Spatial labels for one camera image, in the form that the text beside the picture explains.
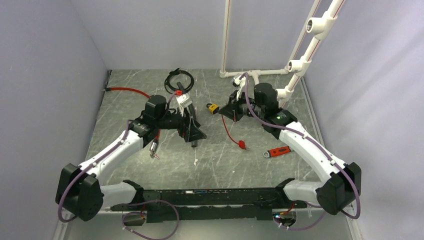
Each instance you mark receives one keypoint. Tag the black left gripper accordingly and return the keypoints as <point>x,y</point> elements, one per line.
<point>189,129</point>

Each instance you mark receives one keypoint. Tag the yellow padlock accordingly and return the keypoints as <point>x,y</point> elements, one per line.
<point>213,108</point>

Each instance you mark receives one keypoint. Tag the red handled wrench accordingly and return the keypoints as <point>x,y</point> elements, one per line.
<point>275,152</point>

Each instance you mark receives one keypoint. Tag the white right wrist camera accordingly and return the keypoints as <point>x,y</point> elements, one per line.
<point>239,80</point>

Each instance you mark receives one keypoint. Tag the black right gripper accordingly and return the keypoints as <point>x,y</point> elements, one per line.
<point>232,109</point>

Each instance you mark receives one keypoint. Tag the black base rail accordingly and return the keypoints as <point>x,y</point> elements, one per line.
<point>259,203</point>

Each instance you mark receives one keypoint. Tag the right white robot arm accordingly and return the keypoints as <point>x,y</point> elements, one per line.
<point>339,183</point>

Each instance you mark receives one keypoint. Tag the small silver keys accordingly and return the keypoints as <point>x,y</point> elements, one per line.
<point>153,155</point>

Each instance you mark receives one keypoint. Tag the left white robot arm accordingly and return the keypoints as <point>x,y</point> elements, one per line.
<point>81,191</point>

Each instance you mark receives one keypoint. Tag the red cable bike lock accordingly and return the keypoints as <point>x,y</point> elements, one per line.
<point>128,95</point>

